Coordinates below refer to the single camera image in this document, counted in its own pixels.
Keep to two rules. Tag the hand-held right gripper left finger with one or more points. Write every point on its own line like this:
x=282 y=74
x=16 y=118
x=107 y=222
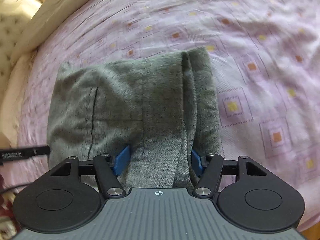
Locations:
x=121 y=158

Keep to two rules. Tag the cream tufted headboard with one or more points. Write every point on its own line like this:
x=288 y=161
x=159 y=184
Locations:
x=10 y=32

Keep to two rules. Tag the cream duvet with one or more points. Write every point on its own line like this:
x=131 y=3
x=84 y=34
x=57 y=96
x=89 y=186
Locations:
x=55 y=12

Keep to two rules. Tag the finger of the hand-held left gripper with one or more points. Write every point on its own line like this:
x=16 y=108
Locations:
x=20 y=154

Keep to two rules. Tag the grey fleece pants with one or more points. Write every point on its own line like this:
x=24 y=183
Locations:
x=125 y=100

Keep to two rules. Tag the pink patterned bed sheet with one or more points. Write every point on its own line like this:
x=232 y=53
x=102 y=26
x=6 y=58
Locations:
x=250 y=55

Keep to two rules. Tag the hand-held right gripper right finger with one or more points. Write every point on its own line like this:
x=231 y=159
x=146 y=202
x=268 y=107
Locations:
x=197 y=160

